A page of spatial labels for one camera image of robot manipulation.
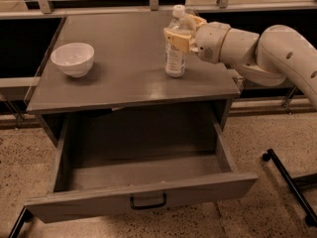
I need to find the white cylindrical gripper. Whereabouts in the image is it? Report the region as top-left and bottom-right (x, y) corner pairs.
(163, 14), (231, 64)

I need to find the clear plastic water bottle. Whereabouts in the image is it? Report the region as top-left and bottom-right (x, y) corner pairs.
(165, 5), (187, 77)

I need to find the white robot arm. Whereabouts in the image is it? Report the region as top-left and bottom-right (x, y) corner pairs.
(163, 14), (317, 108)

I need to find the grey cabinet with counter top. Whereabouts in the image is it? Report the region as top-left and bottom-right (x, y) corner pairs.
(23, 9), (246, 147)

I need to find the open grey top drawer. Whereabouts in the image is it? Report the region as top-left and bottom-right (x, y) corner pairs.
(25, 105), (257, 223)

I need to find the white ceramic bowl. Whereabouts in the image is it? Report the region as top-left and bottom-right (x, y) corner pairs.
(51, 43), (95, 77)

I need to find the metal window railing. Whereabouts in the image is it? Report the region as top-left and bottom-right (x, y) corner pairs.
(0, 0), (317, 20)

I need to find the black metal stand leg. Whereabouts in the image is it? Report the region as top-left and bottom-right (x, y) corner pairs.
(262, 149), (317, 227)

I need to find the black cabinet foot bar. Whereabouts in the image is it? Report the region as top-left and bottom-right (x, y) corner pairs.
(8, 207), (33, 238)

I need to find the black drawer handle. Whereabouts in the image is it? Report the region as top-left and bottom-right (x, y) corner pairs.
(130, 193), (167, 210)

